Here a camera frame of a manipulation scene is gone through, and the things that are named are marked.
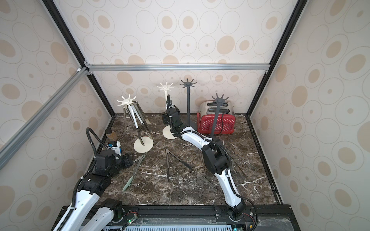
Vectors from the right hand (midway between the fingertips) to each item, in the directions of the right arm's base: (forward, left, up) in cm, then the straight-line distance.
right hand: (174, 109), depth 95 cm
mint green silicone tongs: (-40, +22, -19) cm, 49 cm away
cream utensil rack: (-2, +8, -21) cm, 23 cm away
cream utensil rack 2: (-23, +18, -8) cm, 30 cm away
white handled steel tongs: (-19, +17, +16) cm, 30 cm away
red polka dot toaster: (-2, -21, -5) cm, 22 cm away
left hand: (-32, +18, -2) cm, 37 cm away
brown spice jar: (-14, +43, -12) cm, 47 cm away
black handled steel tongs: (-21, +4, -19) cm, 28 cm away
